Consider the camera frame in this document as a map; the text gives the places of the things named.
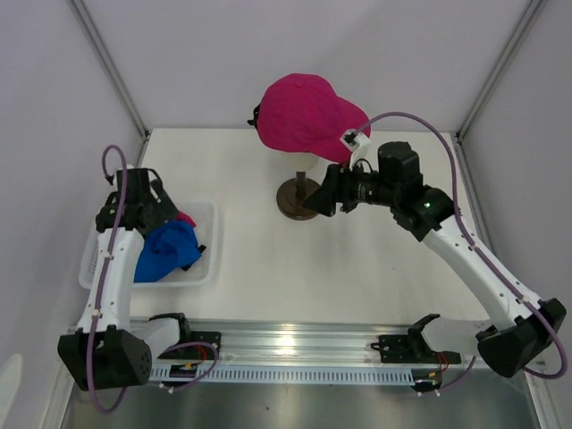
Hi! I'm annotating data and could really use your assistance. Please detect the white slotted cable duct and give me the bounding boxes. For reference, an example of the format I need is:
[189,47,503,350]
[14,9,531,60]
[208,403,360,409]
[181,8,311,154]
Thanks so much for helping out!
[149,364,415,387]

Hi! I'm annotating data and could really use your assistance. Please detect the aluminium corner profile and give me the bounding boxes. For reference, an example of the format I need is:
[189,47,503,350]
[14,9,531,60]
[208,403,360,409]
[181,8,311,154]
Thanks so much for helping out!
[66,0,148,141]
[453,0,547,142]

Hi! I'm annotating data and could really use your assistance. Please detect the white plastic basket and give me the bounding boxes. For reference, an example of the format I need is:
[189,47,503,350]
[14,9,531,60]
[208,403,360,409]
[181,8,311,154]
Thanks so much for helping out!
[78,199,219,291]

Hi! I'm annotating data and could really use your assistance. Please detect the cream mannequin head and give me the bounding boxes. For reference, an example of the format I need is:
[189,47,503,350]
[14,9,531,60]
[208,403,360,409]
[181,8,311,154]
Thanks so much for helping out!
[282,153,322,172]

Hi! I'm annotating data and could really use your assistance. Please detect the right aluminium corner profile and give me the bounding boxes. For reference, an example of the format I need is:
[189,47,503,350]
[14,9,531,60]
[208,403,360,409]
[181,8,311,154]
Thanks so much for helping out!
[453,0,547,142]

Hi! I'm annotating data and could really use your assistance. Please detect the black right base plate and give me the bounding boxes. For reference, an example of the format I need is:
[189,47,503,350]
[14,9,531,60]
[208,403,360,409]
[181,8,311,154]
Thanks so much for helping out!
[369,334,433,364]

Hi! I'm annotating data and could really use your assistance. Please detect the aluminium mounting rail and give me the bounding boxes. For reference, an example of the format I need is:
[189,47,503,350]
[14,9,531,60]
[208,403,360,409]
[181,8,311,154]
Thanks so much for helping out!
[66,315,501,370]

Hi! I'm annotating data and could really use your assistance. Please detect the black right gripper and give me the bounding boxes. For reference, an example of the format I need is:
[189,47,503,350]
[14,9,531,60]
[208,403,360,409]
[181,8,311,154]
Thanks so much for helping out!
[302,156,399,217]

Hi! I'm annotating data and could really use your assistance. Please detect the pink cap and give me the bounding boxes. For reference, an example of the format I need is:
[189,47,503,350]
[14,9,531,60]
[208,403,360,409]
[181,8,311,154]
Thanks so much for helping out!
[247,73,369,164]
[175,211,197,228]

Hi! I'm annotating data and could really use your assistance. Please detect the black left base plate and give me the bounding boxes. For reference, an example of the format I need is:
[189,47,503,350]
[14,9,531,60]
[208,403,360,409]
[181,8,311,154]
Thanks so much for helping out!
[174,331,222,360]

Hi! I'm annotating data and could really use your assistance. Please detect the left aluminium corner profile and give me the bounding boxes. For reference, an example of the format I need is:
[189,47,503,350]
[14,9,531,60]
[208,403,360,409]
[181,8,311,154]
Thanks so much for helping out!
[66,0,148,141]

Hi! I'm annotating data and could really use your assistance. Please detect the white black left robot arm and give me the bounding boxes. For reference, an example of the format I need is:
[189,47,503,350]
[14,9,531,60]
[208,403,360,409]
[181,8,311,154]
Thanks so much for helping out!
[57,168,193,391]

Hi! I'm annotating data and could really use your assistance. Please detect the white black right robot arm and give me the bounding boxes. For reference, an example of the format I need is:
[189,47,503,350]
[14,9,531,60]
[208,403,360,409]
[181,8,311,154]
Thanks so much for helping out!
[303,142,567,378]

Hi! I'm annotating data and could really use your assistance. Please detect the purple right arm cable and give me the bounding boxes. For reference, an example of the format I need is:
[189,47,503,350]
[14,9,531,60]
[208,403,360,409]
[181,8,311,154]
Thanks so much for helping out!
[350,111,567,381]

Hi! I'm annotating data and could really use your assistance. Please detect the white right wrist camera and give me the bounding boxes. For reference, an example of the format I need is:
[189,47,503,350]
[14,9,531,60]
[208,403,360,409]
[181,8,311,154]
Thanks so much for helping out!
[341,130,371,169]

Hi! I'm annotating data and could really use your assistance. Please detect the dark brown round stand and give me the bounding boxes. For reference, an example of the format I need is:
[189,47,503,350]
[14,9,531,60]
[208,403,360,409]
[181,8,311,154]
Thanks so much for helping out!
[276,172,319,221]

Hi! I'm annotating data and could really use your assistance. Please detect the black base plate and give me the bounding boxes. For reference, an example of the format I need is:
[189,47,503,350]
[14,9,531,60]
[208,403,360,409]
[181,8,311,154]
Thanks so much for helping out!
[174,331,222,360]
[369,334,433,364]

